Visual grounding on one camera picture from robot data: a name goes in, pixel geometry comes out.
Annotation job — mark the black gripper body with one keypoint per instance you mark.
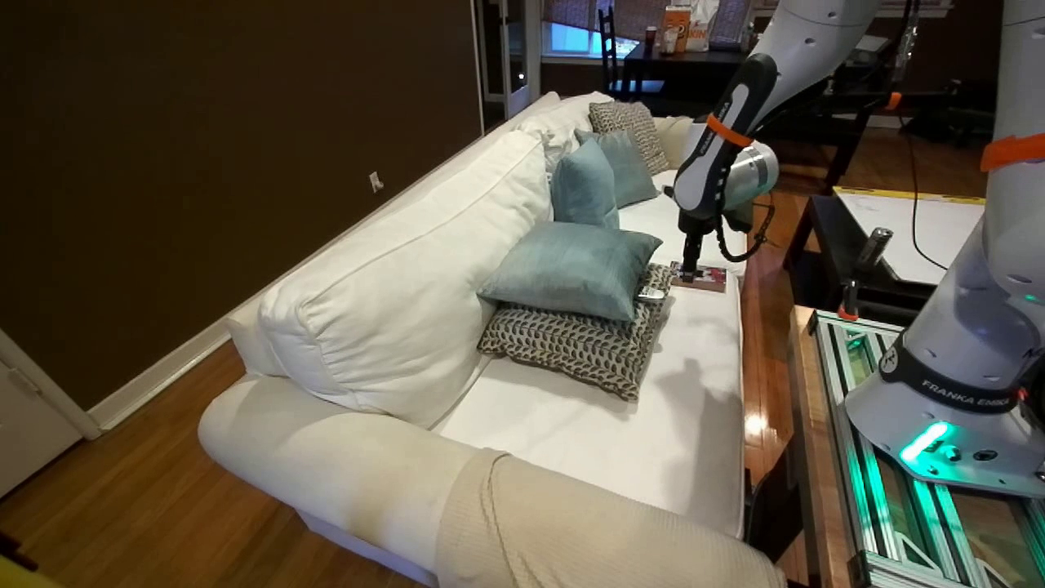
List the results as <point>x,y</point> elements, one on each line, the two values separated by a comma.
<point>700,234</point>

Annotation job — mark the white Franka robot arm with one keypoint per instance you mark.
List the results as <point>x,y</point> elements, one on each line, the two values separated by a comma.
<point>982,306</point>

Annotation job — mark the flat teal blue pillow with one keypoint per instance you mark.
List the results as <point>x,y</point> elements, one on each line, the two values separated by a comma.
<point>574,269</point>

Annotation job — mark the upright teal blue pillow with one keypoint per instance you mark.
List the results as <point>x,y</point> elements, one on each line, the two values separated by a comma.
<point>587,183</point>

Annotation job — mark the grey patterned pillow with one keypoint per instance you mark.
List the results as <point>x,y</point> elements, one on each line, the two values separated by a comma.
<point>631,124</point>

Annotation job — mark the leaf patterned cream pillow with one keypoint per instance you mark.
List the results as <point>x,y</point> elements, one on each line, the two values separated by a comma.
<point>575,343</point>

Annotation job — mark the white sofa seat cushion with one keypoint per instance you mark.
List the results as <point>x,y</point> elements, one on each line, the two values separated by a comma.
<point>654,426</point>

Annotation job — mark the small white back cushion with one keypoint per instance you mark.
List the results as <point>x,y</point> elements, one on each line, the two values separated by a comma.
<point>558,115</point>

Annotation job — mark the large white back cushion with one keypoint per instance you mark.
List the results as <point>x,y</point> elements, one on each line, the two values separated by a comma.
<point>404,283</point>

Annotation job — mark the small red patterned object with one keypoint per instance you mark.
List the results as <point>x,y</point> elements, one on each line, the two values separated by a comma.
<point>705,279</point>

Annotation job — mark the black metal stand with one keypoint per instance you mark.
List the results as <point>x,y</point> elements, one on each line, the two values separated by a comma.
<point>850,246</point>

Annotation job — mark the dark dining table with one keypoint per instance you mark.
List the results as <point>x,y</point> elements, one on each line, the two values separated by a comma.
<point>673,60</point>

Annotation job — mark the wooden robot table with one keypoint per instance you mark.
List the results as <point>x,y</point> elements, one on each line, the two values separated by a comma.
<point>812,437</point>

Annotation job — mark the white floor mat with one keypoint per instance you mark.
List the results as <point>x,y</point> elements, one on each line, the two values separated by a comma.
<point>925,224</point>

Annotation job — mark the aluminium extrusion robot base frame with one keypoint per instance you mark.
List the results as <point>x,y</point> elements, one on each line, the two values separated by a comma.
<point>917,523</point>

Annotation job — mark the white sofa frame with armrests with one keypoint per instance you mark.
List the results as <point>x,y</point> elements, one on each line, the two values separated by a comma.
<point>361,469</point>

